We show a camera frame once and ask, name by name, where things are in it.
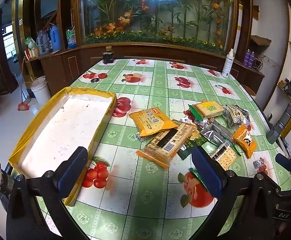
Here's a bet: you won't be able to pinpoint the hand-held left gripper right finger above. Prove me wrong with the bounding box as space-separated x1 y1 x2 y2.
191 146 280 240

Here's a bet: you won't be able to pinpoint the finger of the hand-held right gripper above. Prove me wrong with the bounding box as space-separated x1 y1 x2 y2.
276 153 291 180

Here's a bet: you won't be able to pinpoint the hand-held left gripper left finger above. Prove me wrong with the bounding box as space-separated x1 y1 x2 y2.
6 146 89 240

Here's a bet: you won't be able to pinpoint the clear green-edged cracker packet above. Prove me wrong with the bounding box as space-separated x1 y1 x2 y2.
189 139 241 193

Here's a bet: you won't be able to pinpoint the dark green snack packet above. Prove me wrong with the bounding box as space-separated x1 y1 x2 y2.
178 136 212 161

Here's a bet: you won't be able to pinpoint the dark silver foil packet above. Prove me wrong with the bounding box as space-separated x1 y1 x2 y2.
201 121 233 147

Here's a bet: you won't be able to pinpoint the orange snack packet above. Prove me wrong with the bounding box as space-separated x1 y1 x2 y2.
232 124 258 158

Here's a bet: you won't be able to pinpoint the yellow-taped white tray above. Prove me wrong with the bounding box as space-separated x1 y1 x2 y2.
8 86 117 207

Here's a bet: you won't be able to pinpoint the long clear orange-edged cracker packet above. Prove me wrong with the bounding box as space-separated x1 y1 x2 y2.
135 120 198 168

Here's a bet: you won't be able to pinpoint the clear snack packet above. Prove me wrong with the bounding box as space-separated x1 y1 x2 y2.
222 105 251 129

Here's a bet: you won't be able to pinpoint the yellow green cracker packet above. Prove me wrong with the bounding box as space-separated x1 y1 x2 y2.
188 100 225 120

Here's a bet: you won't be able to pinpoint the large yellow biscuit packet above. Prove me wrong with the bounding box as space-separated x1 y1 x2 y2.
129 106 178 137

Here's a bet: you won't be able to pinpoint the grey metal cylinder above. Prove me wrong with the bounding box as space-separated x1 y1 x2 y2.
266 102 291 145

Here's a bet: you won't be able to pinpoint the dark shoes on shelf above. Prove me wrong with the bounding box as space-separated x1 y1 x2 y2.
278 78 291 95

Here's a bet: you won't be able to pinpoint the red broom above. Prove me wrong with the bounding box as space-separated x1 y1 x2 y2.
17 57 31 111

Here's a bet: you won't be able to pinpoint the white plastic bucket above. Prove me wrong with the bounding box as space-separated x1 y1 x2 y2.
30 77 52 105

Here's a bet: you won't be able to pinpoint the green fruit-print tablecloth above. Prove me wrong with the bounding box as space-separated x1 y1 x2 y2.
35 58 291 240

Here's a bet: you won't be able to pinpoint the brown wooden cabinet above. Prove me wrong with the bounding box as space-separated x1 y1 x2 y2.
25 42 265 95

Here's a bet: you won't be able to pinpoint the white spray bottle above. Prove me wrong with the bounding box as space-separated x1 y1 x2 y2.
222 48 234 78

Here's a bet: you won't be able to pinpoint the dark glass bottle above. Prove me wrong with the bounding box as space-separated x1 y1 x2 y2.
102 46 114 64

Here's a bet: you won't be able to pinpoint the orange white box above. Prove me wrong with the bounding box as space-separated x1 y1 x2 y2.
24 47 39 60

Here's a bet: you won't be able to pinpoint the grey thermos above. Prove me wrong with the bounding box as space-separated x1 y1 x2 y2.
37 30 50 54

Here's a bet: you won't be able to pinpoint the blue thermos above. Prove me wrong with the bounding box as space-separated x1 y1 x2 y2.
49 24 62 53

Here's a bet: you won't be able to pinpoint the green white bag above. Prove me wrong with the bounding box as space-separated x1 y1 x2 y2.
24 37 37 50

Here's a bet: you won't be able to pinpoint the barred window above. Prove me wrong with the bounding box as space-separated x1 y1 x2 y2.
2 25 17 60

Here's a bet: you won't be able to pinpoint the glass display with artificial plants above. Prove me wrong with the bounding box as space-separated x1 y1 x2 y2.
79 0 237 55

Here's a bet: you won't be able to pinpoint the tangled cables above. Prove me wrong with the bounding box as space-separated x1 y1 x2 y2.
254 56 265 70

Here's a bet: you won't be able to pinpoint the brown wall shelf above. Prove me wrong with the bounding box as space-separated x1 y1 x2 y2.
251 35 271 46

